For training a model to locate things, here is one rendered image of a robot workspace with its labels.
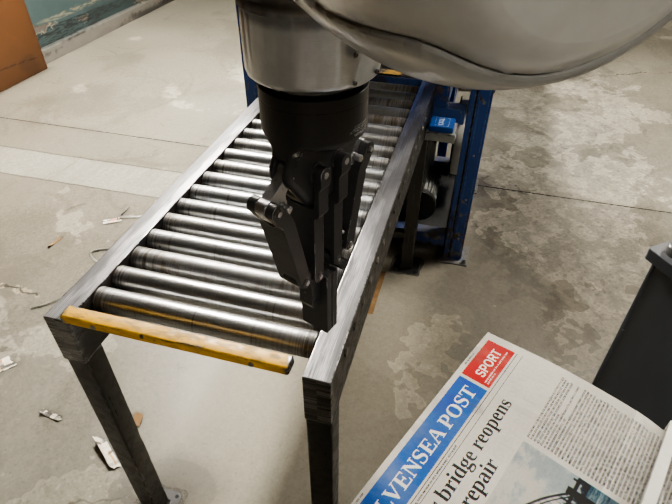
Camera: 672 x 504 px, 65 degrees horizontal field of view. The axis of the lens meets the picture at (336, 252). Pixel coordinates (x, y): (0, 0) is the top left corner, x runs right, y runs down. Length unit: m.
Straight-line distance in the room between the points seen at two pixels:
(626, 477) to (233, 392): 1.48
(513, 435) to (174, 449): 1.39
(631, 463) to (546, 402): 0.08
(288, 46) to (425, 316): 1.84
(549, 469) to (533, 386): 0.09
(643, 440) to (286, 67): 0.45
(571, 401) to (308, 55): 0.41
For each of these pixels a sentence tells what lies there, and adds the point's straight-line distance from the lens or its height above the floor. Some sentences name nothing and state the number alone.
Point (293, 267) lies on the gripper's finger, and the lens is 0.40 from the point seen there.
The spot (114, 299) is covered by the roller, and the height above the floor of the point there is 0.80.
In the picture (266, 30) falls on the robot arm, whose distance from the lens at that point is 0.32.
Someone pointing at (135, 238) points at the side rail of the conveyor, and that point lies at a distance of 1.22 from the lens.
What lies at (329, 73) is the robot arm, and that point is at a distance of 0.32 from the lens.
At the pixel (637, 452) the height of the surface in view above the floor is 1.06.
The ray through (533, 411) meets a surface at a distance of 0.55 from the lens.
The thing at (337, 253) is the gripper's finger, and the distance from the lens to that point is 0.45.
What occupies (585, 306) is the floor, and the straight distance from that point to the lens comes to 2.33.
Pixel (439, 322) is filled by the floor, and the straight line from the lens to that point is 2.09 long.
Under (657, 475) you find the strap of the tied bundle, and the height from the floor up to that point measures 1.07.
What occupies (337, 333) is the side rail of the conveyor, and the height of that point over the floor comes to 0.80.
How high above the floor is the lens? 1.50
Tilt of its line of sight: 39 degrees down
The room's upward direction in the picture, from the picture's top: straight up
